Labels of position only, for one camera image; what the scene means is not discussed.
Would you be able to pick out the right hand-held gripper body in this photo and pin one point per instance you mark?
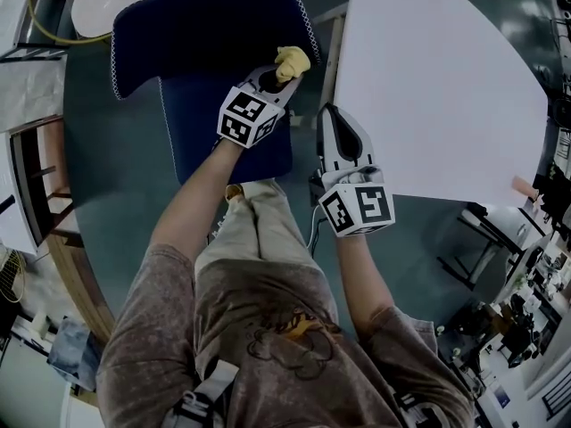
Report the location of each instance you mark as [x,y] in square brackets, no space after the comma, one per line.
[370,203]

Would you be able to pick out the white curved table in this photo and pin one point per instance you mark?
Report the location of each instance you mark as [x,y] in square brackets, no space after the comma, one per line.
[437,83]

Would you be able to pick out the grey storage box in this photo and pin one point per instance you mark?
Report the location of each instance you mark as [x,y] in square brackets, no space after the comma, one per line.
[73,355]

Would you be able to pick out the yellow wiping cloth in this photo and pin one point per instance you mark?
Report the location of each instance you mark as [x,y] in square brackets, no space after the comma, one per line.
[292,63]

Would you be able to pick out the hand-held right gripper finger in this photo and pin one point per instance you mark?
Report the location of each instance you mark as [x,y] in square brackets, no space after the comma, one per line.
[325,141]
[366,150]

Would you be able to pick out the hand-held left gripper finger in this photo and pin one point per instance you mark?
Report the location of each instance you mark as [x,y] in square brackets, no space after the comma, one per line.
[289,91]
[250,77]

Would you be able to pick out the brown wooden plank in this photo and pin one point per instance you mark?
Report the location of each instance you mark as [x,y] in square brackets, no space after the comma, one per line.
[80,288]

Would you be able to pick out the white-top table dark frame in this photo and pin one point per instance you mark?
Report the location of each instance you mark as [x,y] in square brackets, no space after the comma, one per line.
[13,11]

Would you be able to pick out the dark blue chair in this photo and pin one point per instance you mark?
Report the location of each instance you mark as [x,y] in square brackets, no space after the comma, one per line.
[201,38]

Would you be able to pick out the yellow shoe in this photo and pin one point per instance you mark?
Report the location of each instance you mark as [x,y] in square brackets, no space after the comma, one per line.
[233,193]

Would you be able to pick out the pink cup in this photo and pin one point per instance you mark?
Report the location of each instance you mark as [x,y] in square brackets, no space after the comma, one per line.
[524,187]

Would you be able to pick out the brown printed t-shirt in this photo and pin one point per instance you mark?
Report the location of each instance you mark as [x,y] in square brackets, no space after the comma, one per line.
[276,364]

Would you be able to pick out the beige trousers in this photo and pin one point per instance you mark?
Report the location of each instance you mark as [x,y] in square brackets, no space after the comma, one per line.
[254,234]

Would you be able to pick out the person's left forearm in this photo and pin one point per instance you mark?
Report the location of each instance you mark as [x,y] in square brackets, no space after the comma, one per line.
[196,199]

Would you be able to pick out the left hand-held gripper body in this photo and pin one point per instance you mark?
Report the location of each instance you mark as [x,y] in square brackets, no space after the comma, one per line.
[243,114]

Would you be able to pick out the white wooden cabinet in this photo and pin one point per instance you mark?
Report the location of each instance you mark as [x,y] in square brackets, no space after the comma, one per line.
[13,185]

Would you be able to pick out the person's right forearm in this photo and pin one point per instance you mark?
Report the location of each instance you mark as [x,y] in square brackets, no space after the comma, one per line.
[361,279]

